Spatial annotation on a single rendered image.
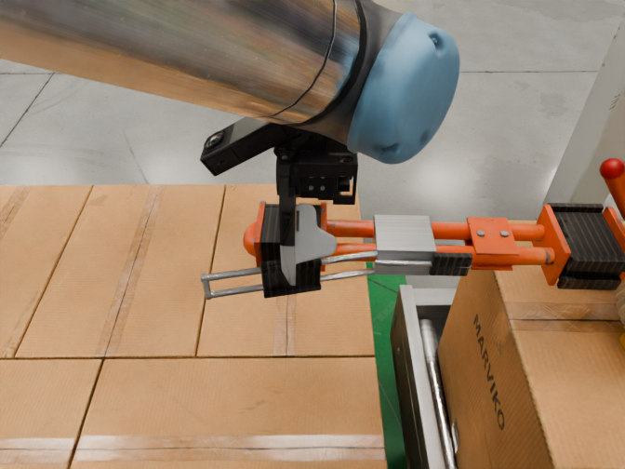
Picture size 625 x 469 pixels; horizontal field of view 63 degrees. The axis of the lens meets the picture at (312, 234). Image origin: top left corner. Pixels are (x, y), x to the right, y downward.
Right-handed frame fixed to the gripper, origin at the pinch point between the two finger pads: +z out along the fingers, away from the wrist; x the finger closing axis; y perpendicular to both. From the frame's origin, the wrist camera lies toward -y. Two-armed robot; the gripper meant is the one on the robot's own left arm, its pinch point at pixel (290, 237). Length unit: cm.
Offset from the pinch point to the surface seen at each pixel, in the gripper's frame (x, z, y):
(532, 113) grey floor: 208, 108, 119
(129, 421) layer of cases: 1, 54, -34
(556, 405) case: -13.6, 13.7, 32.4
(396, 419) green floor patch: 29, 108, 28
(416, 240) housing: -1.0, -1.0, 14.9
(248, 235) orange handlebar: -0.2, -0.3, -5.0
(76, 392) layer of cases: 7, 54, -46
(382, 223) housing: 1.8, -1.0, 11.2
